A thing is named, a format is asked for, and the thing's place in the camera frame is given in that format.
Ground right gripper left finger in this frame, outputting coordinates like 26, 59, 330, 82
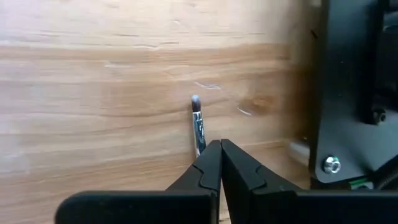
167, 139, 222, 224

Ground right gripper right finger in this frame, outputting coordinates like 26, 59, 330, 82
221, 139, 299, 224

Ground black paintbrush dark bristles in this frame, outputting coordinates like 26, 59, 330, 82
190, 95, 208, 158

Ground silver hex bolt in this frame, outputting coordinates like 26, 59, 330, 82
322, 155, 342, 175

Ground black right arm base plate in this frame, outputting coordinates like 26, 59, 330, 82
310, 0, 398, 190

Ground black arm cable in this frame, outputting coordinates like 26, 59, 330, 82
371, 160, 398, 191

